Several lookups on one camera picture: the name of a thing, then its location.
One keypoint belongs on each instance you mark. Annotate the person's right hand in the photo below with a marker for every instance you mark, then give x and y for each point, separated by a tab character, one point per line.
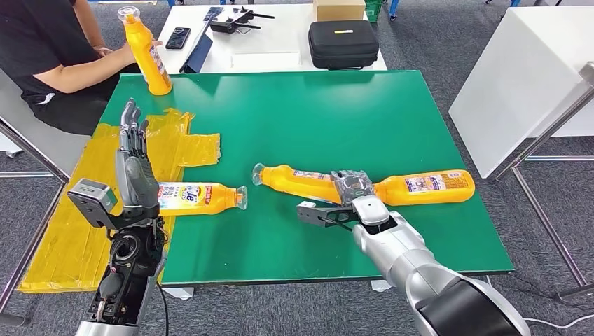
126	54

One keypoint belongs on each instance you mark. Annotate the person's left hand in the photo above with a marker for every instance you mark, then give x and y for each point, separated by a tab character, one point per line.
103	51

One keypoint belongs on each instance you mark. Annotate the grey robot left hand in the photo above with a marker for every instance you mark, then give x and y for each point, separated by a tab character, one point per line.
137	181

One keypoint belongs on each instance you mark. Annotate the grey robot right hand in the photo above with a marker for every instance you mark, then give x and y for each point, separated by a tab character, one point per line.
352	188

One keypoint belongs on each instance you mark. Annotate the orange detergent bottle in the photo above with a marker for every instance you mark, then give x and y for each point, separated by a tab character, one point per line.
287	181
218	199
148	60
394	195

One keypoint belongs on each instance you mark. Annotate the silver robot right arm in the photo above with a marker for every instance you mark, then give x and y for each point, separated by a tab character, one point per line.
403	250

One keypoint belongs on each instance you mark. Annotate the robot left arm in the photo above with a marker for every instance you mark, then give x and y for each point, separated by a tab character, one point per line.
130	269

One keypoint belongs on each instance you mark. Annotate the person's right forearm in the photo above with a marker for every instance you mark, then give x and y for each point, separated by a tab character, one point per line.
79	69

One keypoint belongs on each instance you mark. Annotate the person's left forearm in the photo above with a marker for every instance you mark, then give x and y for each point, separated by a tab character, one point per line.
88	23

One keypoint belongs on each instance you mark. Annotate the black smartphone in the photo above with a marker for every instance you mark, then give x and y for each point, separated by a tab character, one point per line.
177	38

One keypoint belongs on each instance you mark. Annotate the dark blue tablet folio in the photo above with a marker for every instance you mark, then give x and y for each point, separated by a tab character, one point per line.
198	55

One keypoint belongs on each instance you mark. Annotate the person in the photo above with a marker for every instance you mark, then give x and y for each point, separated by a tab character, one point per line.
28	42

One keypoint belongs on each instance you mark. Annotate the grey bench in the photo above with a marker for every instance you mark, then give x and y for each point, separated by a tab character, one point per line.
51	148

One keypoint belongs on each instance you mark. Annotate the small dark blue device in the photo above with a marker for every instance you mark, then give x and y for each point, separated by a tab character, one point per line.
214	13

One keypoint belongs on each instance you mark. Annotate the white table foot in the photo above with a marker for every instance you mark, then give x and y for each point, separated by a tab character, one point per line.
381	285
178	293

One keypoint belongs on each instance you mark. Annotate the yellow plastic sheet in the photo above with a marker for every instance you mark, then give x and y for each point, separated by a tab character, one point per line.
60	250

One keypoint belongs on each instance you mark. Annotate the black remote controller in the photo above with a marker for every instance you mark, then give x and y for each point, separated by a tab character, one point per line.
226	24

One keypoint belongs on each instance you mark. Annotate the black zip case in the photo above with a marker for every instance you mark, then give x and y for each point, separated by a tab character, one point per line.
343	46

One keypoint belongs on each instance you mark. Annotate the white desk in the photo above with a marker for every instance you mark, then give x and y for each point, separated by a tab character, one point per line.
283	39

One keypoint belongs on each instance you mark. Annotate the green plastic crate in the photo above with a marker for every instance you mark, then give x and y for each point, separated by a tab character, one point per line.
372	10

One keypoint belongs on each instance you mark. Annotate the cardboard box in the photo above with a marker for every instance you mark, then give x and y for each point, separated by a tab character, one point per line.
339	9

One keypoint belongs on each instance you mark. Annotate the blue metal rack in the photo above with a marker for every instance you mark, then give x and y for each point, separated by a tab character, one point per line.
394	8

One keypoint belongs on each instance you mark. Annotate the white side table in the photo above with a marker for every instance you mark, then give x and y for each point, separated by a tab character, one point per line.
515	88

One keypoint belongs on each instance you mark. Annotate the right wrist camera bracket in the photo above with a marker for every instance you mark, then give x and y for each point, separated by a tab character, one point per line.
311	214

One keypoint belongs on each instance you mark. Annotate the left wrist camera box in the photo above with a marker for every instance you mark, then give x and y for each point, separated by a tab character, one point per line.
90	201

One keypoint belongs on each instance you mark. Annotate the grey metal frame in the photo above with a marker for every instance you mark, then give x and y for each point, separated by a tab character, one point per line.
64	176
547	225

